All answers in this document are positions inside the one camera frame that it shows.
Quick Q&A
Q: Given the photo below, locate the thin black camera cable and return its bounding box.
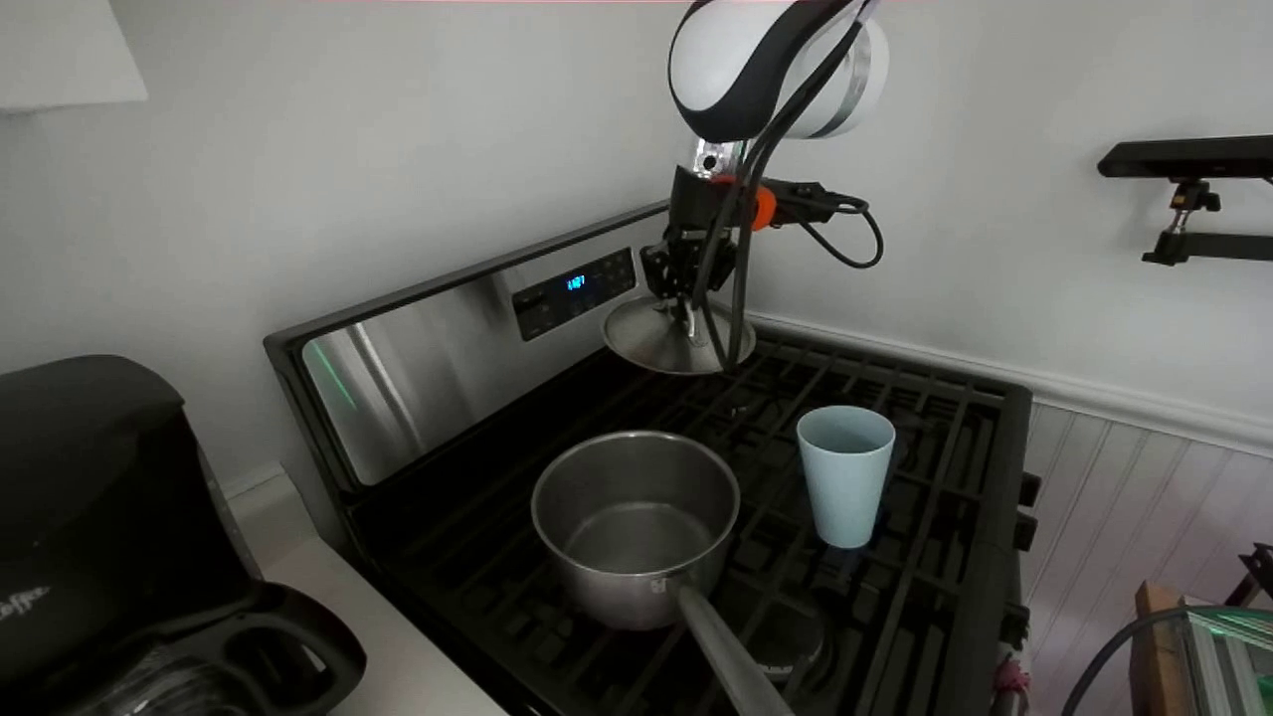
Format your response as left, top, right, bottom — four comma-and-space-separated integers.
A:
792, 195, 892, 275

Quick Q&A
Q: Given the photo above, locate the black floor cable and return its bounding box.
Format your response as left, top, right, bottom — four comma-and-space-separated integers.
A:
1056, 604, 1190, 716

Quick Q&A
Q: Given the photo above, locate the black coffee maker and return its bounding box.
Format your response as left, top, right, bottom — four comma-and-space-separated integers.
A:
0, 349, 369, 716

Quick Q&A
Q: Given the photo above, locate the black camera stand boom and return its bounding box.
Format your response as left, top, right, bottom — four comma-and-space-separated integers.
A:
1095, 133, 1273, 270

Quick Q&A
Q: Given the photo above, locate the wooden block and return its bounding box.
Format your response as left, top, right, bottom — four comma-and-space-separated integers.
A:
1129, 576, 1198, 716

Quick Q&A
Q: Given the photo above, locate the stainless steel gas stove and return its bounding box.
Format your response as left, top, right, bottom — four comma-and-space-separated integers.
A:
257, 193, 1046, 716

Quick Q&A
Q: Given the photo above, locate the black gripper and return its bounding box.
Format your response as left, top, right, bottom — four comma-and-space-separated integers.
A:
635, 162, 757, 340

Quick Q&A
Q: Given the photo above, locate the white wall cabinet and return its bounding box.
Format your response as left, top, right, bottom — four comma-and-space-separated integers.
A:
0, 0, 149, 114

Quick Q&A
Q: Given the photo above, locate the steel saucepan with handle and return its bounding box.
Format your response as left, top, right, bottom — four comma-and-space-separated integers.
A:
523, 425, 798, 716

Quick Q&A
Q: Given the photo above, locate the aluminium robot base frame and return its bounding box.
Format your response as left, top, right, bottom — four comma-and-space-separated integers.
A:
1177, 600, 1273, 716

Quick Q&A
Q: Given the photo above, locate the light blue plastic cup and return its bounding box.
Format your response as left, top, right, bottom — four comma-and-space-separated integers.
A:
792, 402, 900, 553

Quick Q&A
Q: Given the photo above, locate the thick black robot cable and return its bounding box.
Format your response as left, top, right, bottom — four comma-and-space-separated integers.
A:
693, 0, 883, 376

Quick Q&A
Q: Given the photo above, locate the orange black cable connector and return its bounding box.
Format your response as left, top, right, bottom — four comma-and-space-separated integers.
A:
743, 181, 841, 230

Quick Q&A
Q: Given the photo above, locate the black stove control panel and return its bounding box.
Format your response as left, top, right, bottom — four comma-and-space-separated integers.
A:
509, 244, 639, 346

